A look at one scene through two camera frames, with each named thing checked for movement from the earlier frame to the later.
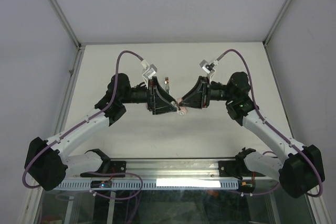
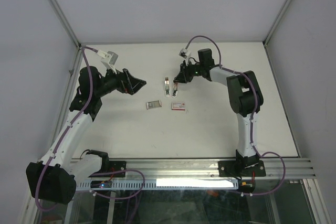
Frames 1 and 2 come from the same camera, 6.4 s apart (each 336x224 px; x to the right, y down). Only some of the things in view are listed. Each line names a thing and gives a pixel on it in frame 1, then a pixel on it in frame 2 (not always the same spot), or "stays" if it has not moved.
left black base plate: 114,167 stays
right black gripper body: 206,93 -> 195,70
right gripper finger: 194,98 -> 184,75
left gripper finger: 163,101 -> 129,84
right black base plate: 236,168 stays
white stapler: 167,84 stays
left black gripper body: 149,95 -> 117,81
